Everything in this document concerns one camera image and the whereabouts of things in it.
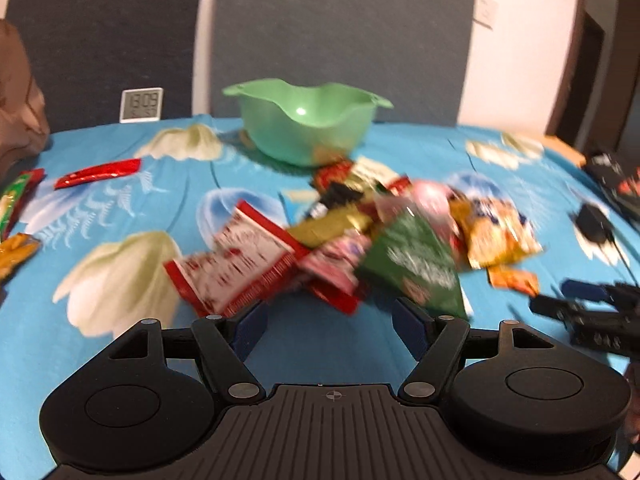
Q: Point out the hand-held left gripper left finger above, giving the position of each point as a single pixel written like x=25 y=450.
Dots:
x=252 y=325

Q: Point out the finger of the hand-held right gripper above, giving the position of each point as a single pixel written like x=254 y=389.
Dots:
x=550 y=306
x=585 y=290

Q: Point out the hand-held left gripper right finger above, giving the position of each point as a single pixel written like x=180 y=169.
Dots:
x=410 y=325

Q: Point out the yellow blue snack packet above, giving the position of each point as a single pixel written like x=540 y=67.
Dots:
x=495 y=235

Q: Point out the gold snack packet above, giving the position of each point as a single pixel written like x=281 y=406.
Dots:
x=325 y=226

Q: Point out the black snack packet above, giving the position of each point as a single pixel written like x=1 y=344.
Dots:
x=337 y=196

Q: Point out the green plastic bowl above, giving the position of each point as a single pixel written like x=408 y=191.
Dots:
x=300 y=130

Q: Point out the small orange snack packet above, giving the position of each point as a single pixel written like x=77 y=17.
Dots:
x=515 y=280

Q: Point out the blue floral blanket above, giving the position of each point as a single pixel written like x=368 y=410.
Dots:
x=300 y=340

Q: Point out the black power adapter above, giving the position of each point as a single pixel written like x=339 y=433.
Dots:
x=592 y=222

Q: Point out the dark red snack packet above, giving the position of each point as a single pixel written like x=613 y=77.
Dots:
x=335 y=300

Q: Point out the pink white snack packet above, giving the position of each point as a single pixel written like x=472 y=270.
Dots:
x=332 y=257

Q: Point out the black floral cloth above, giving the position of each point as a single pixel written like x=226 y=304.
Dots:
x=612 y=180

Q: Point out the light blue snack packet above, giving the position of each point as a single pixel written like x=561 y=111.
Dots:
x=295 y=202

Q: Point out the wooden ledge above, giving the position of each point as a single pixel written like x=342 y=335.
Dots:
x=565 y=149

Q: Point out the cream snack packet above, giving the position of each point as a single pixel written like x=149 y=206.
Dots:
x=372 y=167

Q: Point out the long red snack packet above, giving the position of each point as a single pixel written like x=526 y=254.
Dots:
x=97 y=173

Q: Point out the white digital clock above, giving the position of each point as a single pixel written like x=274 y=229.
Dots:
x=141 y=105

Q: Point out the green red snack packet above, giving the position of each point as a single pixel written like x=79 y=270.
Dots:
x=17 y=197

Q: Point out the grey upholstered panel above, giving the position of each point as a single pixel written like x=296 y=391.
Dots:
x=350 y=25
x=100 y=35

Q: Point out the brown crumpled bag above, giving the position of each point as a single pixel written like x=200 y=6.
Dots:
x=17 y=100

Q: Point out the dark door frame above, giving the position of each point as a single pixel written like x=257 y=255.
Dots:
x=590 y=35

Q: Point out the white wall switch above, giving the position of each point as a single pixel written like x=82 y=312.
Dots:
x=485 y=10

